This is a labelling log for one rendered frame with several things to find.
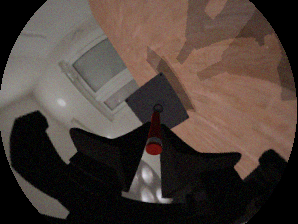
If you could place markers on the dark red peg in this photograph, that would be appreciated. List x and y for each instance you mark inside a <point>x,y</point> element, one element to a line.
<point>153,143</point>

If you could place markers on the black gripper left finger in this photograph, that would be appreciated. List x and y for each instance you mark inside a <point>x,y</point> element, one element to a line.
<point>122,153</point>

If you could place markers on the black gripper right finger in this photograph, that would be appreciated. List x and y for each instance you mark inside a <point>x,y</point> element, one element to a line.
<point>180,163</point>

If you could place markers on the dark grey panel with round hole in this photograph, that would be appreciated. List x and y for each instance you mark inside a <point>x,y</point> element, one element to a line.
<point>157,96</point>

